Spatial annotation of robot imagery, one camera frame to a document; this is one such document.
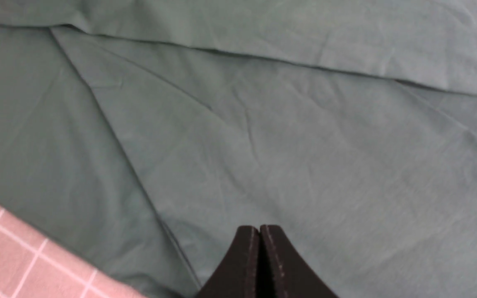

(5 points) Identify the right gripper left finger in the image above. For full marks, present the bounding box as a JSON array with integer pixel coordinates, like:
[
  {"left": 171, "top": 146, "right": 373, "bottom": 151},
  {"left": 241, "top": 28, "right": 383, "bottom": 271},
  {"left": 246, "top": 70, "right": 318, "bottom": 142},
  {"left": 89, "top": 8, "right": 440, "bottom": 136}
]
[{"left": 196, "top": 225, "right": 260, "bottom": 298}]

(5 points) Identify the green long-sleeved shirt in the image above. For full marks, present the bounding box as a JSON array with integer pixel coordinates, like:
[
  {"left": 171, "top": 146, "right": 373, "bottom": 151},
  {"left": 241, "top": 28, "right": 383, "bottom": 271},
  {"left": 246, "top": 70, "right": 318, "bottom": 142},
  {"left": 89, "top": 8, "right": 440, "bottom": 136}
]
[{"left": 0, "top": 0, "right": 477, "bottom": 298}]

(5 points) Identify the pink checkered tablecloth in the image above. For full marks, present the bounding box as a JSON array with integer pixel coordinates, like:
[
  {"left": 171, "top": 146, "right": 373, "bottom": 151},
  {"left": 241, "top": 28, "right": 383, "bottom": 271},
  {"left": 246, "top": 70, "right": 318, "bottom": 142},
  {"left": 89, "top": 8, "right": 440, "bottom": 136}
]
[{"left": 0, "top": 207, "right": 140, "bottom": 298}]

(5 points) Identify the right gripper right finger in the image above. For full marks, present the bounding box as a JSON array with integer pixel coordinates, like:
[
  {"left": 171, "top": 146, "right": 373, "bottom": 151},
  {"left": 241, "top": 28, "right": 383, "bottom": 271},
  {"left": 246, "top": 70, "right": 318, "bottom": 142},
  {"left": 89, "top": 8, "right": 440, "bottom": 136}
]
[{"left": 260, "top": 225, "right": 337, "bottom": 298}]

